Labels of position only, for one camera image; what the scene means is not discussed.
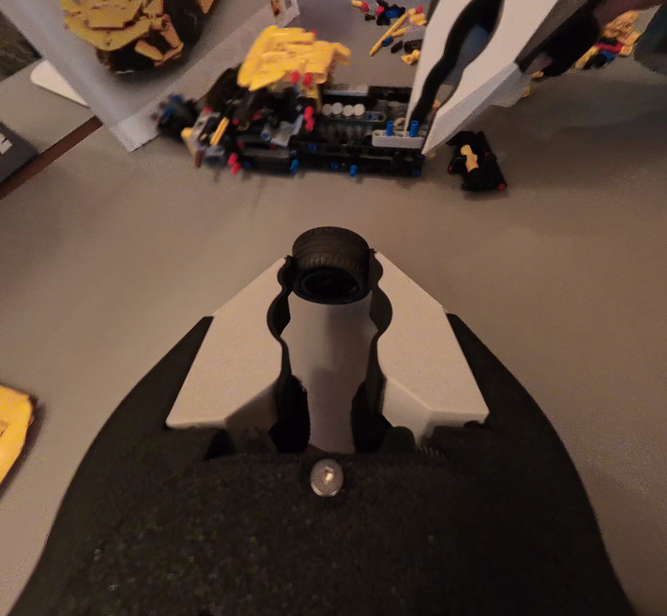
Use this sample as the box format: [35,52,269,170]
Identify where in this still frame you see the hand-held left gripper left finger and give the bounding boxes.
[166,257,308,452]

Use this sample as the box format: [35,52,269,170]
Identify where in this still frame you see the black toy tyre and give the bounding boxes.
[289,226,372,305]

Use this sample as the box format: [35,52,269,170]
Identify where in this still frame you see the yellow car panel assembly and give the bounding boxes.
[0,384,36,486]

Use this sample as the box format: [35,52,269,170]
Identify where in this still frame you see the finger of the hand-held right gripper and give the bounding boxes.
[405,0,505,139]
[421,0,591,156]

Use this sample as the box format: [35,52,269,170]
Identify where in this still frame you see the white stand base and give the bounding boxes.
[30,60,89,106]

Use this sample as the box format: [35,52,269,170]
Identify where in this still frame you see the black brick assembly blue pins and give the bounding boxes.
[154,94,201,138]

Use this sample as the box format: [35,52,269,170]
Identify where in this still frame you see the small black brick assembly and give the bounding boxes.
[447,130,508,192]

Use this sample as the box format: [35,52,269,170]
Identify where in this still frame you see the toy car instruction booklet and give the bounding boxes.
[0,0,300,152]

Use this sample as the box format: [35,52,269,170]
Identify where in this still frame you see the toy car set box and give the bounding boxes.
[0,121,40,184]

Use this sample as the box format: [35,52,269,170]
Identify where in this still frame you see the partly built toy car chassis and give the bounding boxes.
[180,25,433,179]

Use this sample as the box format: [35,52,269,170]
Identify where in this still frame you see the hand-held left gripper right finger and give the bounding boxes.
[352,250,489,452]

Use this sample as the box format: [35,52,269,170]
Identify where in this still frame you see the pile of loose bricks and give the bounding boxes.
[350,0,643,98]

